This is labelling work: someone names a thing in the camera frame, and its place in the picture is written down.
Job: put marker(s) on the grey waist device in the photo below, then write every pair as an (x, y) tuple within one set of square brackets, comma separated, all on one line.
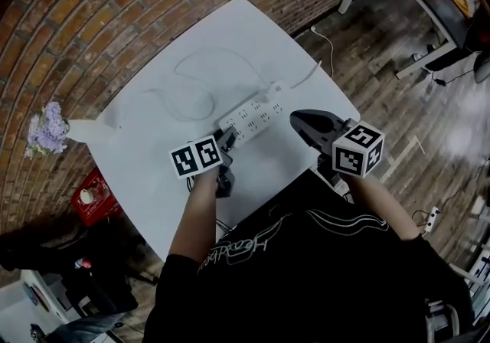
[(440, 324)]

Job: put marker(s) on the white power strip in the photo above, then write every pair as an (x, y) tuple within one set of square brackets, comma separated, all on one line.
[(252, 119)]

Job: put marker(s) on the purple artificial flowers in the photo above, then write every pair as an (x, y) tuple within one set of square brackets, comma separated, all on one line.
[(48, 129)]

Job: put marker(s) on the white stick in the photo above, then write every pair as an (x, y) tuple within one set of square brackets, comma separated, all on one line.
[(420, 144)]

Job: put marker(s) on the white metal frame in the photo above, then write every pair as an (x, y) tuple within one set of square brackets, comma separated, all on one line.
[(478, 280)]

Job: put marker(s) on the white cabinet desk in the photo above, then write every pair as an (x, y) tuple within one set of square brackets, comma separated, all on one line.
[(19, 314)]

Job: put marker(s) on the small white extension socket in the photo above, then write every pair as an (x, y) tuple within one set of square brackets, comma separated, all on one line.
[(432, 219)]

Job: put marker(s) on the person's black printed shirt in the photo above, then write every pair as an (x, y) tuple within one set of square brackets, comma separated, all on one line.
[(306, 280)]

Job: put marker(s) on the person's right forearm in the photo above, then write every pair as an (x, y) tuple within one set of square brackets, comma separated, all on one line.
[(379, 207)]

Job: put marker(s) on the dark table white legs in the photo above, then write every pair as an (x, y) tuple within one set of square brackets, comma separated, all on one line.
[(440, 8)]

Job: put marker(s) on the person's left forearm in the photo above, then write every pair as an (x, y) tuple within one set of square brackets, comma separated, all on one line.
[(195, 215)]

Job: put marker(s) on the white round object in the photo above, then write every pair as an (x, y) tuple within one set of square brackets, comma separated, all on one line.
[(86, 196)]

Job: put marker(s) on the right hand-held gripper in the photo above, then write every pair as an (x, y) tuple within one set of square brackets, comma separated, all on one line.
[(358, 150)]

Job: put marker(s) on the white vase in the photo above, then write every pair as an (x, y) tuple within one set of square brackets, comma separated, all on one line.
[(92, 130)]

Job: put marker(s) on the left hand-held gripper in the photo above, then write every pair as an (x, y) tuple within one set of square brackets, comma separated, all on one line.
[(197, 157)]

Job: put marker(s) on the black office chair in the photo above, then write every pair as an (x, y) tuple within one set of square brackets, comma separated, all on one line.
[(76, 257)]

